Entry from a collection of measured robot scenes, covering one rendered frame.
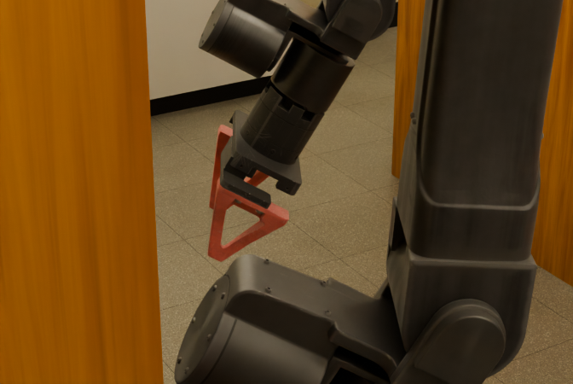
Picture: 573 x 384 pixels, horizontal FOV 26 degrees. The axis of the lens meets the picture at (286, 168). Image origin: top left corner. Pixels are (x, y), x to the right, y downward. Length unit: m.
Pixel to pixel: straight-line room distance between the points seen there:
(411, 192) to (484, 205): 0.03
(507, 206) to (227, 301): 0.14
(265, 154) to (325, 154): 2.83
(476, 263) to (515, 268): 0.02
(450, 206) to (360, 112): 3.69
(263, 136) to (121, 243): 0.66
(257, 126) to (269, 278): 0.50
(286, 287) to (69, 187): 0.21
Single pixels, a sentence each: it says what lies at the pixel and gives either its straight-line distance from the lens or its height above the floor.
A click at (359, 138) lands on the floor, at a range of 4.02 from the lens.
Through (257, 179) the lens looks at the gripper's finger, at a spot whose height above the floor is 1.07.
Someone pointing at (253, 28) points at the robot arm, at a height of 1.24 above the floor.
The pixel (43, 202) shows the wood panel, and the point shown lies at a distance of 0.40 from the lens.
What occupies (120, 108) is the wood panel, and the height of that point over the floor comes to 1.42.
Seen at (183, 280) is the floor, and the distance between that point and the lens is 3.19.
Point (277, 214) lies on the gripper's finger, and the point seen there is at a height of 1.09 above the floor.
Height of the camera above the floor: 1.56
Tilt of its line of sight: 24 degrees down
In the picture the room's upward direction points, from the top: straight up
